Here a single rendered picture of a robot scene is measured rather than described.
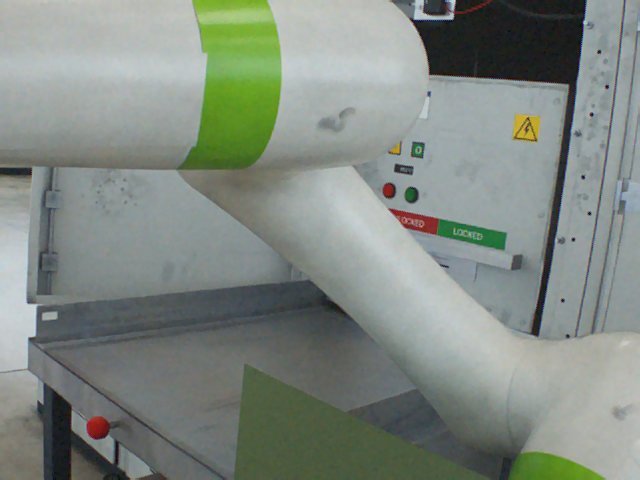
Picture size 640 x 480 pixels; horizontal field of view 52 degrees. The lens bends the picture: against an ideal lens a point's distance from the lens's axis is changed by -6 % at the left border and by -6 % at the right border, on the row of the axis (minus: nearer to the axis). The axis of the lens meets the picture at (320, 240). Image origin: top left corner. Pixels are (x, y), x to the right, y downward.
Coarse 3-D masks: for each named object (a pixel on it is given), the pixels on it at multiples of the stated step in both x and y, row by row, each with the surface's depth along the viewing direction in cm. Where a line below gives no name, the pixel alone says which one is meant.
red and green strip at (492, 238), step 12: (396, 216) 149; (408, 216) 146; (420, 216) 144; (408, 228) 147; (420, 228) 144; (432, 228) 142; (444, 228) 140; (456, 228) 138; (468, 228) 136; (480, 228) 135; (468, 240) 137; (480, 240) 135; (492, 240) 133; (504, 240) 131
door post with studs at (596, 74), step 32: (608, 0) 110; (608, 32) 111; (608, 64) 111; (576, 96) 116; (608, 96) 111; (576, 128) 116; (576, 160) 117; (576, 192) 116; (576, 224) 117; (576, 256) 117; (576, 288) 117; (544, 320) 122; (576, 320) 117
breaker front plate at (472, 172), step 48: (432, 96) 141; (480, 96) 133; (528, 96) 126; (432, 144) 142; (480, 144) 134; (528, 144) 127; (432, 192) 142; (480, 192) 134; (528, 192) 127; (528, 240) 128; (480, 288) 135; (528, 288) 128
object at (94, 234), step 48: (48, 192) 133; (96, 192) 140; (144, 192) 145; (192, 192) 150; (48, 240) 136; (96, 240) 142; (144, 240) 147; (192, 240) 152; (240, 240) 157; (48, 288) 137; (96, 288) 144; (144, 288) 149; (192, 288) 154
